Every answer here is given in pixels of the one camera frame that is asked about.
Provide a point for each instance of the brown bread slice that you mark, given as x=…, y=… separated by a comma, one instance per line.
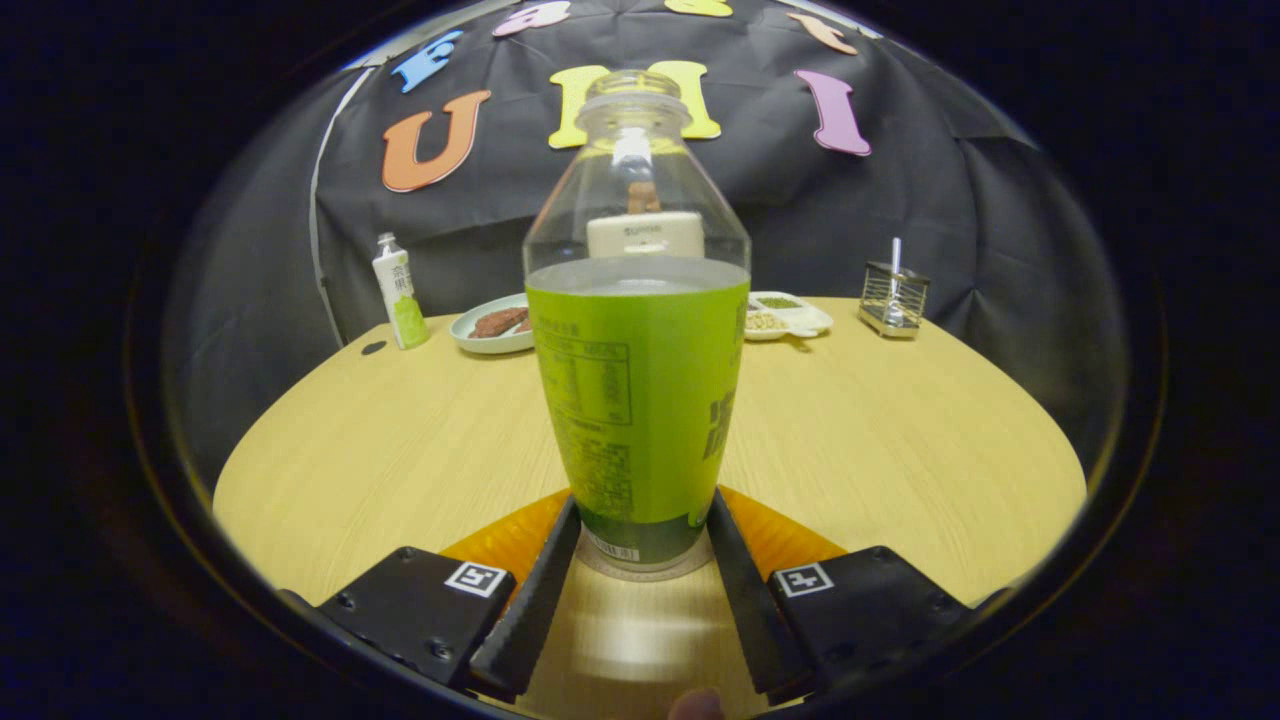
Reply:
x=643, y=197

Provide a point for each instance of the brown meat piece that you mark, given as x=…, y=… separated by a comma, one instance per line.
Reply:
x=498, y=322

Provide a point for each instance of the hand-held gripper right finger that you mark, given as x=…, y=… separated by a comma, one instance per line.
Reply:
x=745, y=600

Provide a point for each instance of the wooden table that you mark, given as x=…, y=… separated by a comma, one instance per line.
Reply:
x=900, y=450

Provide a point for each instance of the white green capped bottle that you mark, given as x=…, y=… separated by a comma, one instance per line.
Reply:
x=402, y=295

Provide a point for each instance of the white toaster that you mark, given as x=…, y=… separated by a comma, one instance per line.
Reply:
x=645, y=235

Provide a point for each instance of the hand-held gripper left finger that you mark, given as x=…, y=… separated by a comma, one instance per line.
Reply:
x=540, y=600

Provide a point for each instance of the clear green label juice bottle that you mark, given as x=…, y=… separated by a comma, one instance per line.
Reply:
x=640, y=420

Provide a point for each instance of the pale green plate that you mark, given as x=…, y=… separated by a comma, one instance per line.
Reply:
x=475, y=340

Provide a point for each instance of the white stick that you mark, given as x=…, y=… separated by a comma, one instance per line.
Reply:
x=896, y=255

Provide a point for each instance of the white divided dish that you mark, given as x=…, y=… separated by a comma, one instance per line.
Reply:
x=802, y=320

